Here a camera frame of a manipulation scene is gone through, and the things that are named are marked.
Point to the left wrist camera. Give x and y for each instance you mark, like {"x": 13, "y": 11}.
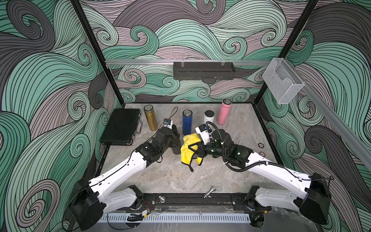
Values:
{"x": 168, "y": 123}

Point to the black case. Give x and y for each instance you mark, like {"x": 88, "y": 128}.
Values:
{"x": 122, "y": 127}

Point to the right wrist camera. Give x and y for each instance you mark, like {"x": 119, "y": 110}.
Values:
{"x": 204, "y": 133}

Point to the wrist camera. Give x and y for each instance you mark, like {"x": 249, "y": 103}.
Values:
{"x": 204, "y": 133}
{"x": 168, "y": 123}

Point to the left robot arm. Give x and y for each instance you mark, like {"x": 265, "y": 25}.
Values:
{"x": 91, "y": 199}

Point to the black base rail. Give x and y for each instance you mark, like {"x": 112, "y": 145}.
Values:
{"x": 200, "y": 200}

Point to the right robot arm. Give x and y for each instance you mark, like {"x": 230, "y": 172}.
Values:
{"x": 307, "y": 194}

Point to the white slotted cable duct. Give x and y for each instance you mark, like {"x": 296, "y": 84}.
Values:
{"x": 196, "y": 218}

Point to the blue thermos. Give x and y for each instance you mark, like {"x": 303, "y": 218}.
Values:
{"x": 187, "y": 121}

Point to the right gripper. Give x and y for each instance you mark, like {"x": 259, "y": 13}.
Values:
{"x": 202, "y": 149}

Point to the silver bolt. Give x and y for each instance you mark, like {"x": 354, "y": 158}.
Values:
{"x": 208, "y": 194}

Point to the black thermos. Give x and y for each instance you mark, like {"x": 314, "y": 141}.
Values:
{"x": 177, "y": 150}

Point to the clear plastic wall holder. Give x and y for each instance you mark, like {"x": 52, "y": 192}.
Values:
{"x": 283, "y": 80}

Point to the white thermos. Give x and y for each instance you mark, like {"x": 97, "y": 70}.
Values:
{"x": 208, "y": 116}

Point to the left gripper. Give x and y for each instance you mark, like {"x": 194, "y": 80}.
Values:
{"x": 174, "y": 140}

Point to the yellow cleaning cloth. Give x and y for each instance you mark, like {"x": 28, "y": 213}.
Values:
{"x": 187, "y": 155}

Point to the pink thermos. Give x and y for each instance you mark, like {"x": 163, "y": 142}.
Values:
{"x": 224, "y": 111}

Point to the gold thermos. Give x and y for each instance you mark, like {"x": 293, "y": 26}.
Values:
{"x": 151, "y": 117}

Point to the black wall shelf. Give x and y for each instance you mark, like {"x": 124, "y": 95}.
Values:
{"x": 203, "y": 70}

